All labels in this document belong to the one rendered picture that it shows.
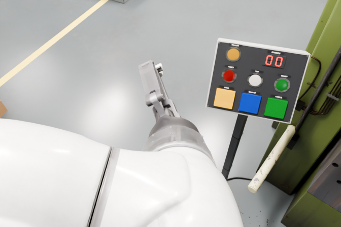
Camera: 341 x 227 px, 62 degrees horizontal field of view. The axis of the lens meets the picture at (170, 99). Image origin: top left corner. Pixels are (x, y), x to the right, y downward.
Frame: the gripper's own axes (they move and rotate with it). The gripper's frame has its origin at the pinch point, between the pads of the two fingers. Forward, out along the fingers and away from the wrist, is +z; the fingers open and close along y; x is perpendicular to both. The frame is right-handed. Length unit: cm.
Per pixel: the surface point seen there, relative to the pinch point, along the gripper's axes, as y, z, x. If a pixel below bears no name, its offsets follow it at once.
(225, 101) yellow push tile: -30, 53, -12
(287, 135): -72, 76, -35
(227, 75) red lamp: -20, 54, -17
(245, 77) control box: -23, 53, -23
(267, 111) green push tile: -39, 49, -25
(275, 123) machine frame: -107, 147, -44
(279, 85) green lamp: -31, 49, -33
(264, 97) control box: -33, 50, -26
